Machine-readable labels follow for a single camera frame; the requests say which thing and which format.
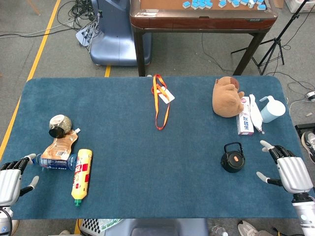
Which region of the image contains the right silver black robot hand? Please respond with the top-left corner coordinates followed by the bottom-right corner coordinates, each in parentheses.
top-left (256, 140), bottom-right (315, 196)

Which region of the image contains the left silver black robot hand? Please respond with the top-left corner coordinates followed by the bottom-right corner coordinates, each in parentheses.
top-left (0, 153), bottom-right (40, 207)

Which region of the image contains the black teapot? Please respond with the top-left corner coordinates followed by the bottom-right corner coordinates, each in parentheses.
top-left (220, 142), bottom-right (246, 174)

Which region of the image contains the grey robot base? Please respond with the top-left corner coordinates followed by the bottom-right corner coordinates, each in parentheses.
top-left (118, 218), bottom-right (209, 236)

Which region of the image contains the brown plush toy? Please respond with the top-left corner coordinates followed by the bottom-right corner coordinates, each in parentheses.
top-left (212, 76), bottom-right (245, 118)

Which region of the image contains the grey black sneaker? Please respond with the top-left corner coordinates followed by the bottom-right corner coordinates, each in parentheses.
top-left (301, 130), bottom-right (315, 163)

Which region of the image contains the blue plastic water bottle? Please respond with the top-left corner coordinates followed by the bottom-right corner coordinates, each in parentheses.
top-left (32, 152), bottom-right (79, 171)

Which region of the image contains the brown spout pouch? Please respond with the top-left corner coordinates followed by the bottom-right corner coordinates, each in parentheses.
top-left (40, 128), bottom-right (82, 161)

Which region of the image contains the light blue plastic cup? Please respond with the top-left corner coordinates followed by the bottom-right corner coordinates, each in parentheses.
top-left (259, 95), bottom-right (286, 123)

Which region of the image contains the white plastic tube packet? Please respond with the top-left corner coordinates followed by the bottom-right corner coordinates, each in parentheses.
top-left (249, 94), bottom-right (265, 135)

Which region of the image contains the white pink toothpaste box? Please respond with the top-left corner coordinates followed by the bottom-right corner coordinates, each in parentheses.
top-left (236, 96), bottom-right (255, 136)

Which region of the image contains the white grey sneaker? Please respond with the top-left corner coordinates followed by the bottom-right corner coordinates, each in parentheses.
top-left (237, 220), bottom-right (259, 236)

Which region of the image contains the yellow bottle with green cap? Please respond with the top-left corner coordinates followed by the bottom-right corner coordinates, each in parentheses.
top-left (71, 148), bottom-right (93, 207)

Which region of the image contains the glass jar with black lid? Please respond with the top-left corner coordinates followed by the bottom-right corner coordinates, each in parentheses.
top-left (48, 114), bottom-right (73, 139)

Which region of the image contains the black white checkerboard sheet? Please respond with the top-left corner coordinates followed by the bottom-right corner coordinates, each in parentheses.
top-left (80, 218), bottom-right (104, 235)

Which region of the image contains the clear plastic bottle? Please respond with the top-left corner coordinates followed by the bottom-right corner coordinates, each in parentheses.
top-left (211, 225), bottom-right (228, 236)

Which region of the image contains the green plastic bag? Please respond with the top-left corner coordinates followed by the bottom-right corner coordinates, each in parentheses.
top-left (100, 218), bottom-right (124, 231)

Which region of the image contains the black tripod stand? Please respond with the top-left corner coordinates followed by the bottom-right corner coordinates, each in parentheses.
top-left (230, 0), bottom-right (310, 76)

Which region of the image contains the blue table cloth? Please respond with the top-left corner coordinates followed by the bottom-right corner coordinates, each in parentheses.
top-left (0, 75), bottom-right (310, 220)

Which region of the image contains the white badge card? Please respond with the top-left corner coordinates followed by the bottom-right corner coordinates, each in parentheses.
top-left (157, 86), bottom-right (176, 103)

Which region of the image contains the white power strip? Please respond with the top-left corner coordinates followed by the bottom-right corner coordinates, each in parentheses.
top-left (75, 23), bottom-right (99, 47)

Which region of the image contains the brown mahjong table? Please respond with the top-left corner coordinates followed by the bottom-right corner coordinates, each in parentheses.
top-left (129, 0), bottom-right (279, 77)

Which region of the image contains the blue grey machine base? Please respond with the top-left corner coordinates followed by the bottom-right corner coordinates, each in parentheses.
top-left (89, 0), bottom-right (152, 66)

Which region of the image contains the orange lanyard strap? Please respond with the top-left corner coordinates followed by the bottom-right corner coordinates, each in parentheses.
top-left (151, 74), bottom-right (171, 131)

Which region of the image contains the black floor cable bundle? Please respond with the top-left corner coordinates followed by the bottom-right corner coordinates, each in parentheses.
top-left (57, 0), bottom-right (100, 31)

